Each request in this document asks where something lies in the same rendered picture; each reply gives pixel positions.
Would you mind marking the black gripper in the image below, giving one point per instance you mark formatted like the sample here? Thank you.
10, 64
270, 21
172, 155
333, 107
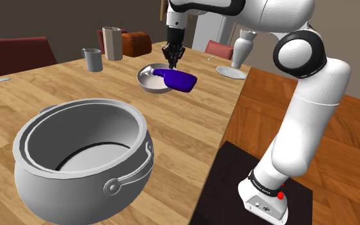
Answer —
175, 36

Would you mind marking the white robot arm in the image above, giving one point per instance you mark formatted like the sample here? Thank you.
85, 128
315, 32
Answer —
310, 124

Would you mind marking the blue spray bottle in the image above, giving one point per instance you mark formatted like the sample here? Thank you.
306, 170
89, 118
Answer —
179, 80

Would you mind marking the silver spoon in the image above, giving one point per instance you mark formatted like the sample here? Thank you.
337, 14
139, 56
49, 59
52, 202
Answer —
210, 58

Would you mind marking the silver metal bowl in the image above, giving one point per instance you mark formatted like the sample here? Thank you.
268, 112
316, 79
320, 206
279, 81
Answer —
150, 84

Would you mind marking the brown bread loaf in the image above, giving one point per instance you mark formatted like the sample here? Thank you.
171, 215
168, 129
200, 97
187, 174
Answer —
137, 45

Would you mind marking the pink chair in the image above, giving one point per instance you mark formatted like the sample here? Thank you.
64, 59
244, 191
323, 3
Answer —
218, 49

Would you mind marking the white plate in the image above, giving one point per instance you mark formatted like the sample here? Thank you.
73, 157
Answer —
231, 72

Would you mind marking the tall beige vase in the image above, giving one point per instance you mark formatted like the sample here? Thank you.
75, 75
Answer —
112, 43

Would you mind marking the white vase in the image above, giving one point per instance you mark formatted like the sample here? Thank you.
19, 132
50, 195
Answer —
241, 49

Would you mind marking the wooden dining table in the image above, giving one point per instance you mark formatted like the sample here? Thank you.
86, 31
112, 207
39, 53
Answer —
182, 124

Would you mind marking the dark red chair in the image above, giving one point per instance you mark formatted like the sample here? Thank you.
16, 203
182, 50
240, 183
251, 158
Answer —
14, 56
100, 39

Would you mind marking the grey mug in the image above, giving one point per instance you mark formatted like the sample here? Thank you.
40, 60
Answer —
94, 62

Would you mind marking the dark robot stand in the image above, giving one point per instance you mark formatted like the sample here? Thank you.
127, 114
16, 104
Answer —
226, 187

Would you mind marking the large grey cooking pot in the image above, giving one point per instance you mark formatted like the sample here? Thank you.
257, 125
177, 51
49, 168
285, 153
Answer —
73, 193

